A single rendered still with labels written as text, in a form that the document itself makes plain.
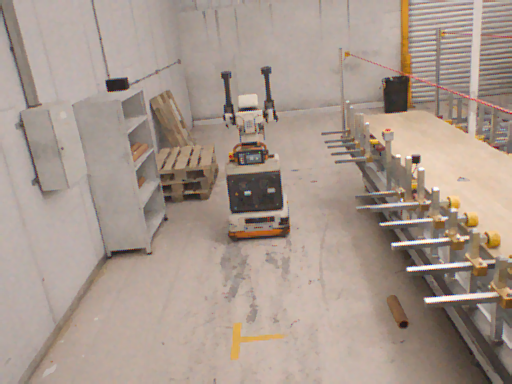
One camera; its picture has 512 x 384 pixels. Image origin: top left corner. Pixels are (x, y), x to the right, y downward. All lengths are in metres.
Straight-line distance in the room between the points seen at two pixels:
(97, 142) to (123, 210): 0.70
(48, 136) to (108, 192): 1.18
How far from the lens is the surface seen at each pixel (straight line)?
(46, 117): 3.71
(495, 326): 2.25
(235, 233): 4.75
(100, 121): 4.55
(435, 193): 2.72
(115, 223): 4.83
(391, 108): 10.13
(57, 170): 3.79
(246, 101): 4.85
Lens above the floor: 2.07
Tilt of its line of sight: 20 degrees down
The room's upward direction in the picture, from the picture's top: 6 degrees counter-clockwise
